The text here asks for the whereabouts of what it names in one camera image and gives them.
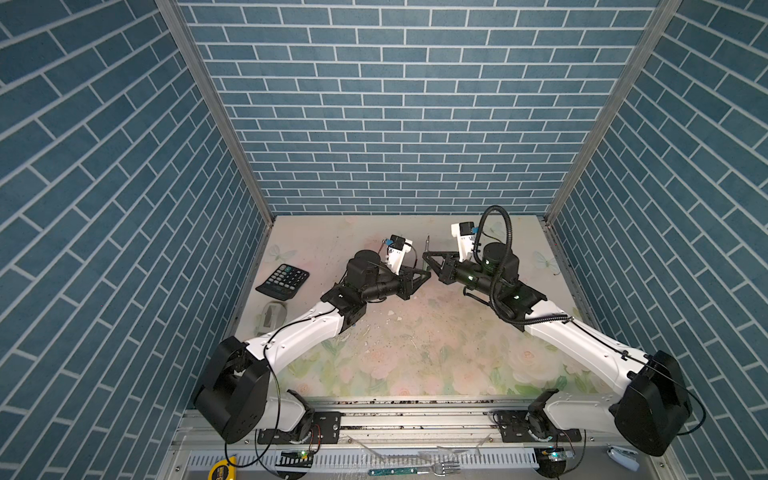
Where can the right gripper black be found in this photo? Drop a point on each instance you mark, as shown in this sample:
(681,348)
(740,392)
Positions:
(448,270)

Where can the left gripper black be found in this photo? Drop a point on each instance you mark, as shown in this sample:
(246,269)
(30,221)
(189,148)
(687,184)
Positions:
(406,283)

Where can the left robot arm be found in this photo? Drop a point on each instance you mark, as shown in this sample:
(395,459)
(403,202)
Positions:
(238,391)

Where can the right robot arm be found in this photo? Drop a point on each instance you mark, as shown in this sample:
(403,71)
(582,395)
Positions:
(648,403)

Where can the black calculator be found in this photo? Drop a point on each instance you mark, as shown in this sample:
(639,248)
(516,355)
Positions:
(284,283)

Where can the white blue stapler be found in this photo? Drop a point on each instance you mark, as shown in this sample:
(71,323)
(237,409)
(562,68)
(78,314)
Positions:
(627,458)

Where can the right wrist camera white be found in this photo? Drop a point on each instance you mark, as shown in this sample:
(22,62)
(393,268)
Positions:
(465,234)

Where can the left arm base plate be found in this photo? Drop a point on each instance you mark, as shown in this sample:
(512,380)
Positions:
(320,428)

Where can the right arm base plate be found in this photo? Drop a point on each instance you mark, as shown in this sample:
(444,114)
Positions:
(516,426)

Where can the green handled fork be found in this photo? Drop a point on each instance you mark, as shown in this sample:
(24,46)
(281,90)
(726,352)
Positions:
(439,469)

